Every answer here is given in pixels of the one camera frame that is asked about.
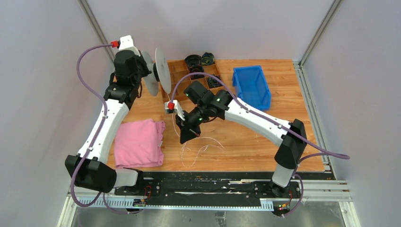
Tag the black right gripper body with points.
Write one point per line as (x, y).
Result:
(193, 120)

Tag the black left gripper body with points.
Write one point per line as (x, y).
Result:
(143, 70)

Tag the grey perforated cable spool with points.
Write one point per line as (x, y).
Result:
(159, 72)

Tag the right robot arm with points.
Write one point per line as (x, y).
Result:
(288, 136)

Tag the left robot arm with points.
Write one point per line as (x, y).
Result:
(88, 168)

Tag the wooden divided tray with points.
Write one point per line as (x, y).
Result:
(179, 69)

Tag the green patterned rolled tie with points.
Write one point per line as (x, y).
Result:
(212, 83)

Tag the pink folded cloth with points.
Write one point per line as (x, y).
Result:
(138, 144)

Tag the orange black rolled tie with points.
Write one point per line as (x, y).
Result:
(197, 68)

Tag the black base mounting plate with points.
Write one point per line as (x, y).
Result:
(204, 190)

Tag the blue plastic bin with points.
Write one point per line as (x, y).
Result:
(251, 86)

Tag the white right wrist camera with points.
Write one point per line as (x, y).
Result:
(173, 107)

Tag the aluminium frame rail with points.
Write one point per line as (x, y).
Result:
(319, 191)

